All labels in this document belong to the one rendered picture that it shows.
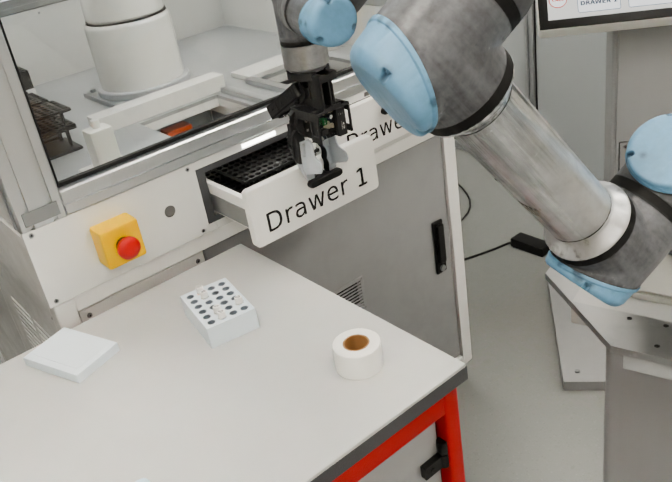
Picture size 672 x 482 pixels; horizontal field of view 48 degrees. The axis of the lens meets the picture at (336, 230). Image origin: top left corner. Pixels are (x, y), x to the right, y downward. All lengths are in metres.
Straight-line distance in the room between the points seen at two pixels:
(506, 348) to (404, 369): 1.28
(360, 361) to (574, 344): 1.32
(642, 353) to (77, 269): 0.91
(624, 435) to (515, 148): 0.70
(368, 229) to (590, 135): 1.58
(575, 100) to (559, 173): 2.27
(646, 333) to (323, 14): 0.64
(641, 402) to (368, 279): 0.73
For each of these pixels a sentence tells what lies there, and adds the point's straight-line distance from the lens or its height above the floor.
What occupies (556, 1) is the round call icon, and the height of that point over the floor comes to 1.01.
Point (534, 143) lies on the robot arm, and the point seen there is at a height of 1.12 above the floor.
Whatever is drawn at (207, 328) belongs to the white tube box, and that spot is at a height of 0.80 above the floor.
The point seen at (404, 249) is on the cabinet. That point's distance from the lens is 1.86.
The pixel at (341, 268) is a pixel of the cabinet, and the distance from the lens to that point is 1.74.
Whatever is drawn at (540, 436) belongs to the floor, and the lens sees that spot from 2.09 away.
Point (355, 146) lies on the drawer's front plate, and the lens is 1.42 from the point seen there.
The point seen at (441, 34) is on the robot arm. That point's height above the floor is 1.26.
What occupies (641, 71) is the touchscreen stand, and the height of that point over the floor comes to 0.80.
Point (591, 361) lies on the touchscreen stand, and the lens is 2.27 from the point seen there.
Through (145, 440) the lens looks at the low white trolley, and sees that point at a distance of 1.10.
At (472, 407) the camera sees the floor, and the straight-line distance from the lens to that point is 2.17.
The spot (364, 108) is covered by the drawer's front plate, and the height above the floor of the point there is 0.92.
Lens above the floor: 1.45
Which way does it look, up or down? 28 degrees down
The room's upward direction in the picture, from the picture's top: 10 degrees counter-clockwise
